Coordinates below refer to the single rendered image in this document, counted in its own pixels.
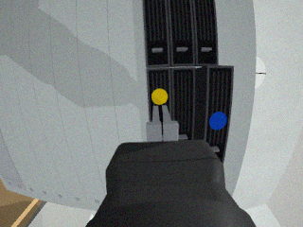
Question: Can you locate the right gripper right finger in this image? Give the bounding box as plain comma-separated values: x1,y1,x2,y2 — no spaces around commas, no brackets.
160,105,179,141

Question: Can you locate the grey metal rack frame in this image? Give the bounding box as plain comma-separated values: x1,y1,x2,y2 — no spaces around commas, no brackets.
0,0,257,211

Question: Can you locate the flat tan wooden board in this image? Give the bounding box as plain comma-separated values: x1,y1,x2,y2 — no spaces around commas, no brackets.
0,179,42,227

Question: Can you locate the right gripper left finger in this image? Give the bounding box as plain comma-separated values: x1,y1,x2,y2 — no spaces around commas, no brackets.
146,106,162,142

